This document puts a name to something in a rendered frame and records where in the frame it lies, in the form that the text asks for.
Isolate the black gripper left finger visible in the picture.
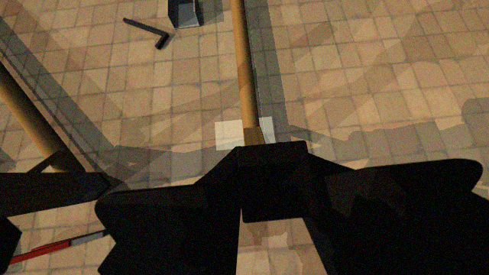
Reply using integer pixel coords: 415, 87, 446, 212
95, 146, 241, 275

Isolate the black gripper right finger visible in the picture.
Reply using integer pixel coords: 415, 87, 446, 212
303, 153, 483, 275

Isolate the black l-shaped bar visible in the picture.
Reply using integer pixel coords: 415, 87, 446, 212
123, 18, 170, 50

